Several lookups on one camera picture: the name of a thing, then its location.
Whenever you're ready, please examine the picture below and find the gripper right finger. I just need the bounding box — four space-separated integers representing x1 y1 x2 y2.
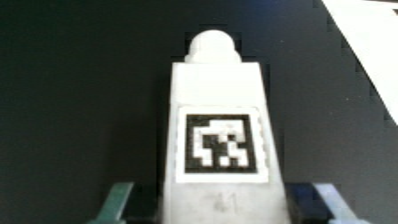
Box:
287 181 372 224

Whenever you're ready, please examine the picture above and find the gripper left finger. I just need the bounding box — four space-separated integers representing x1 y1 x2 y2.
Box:
86 182 134 224

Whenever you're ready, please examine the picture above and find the white table leg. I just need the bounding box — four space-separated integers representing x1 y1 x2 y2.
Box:
162 30 292 224

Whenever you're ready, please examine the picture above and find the white base AprilTag sheet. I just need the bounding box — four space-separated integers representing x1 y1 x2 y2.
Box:
322 0 398 123

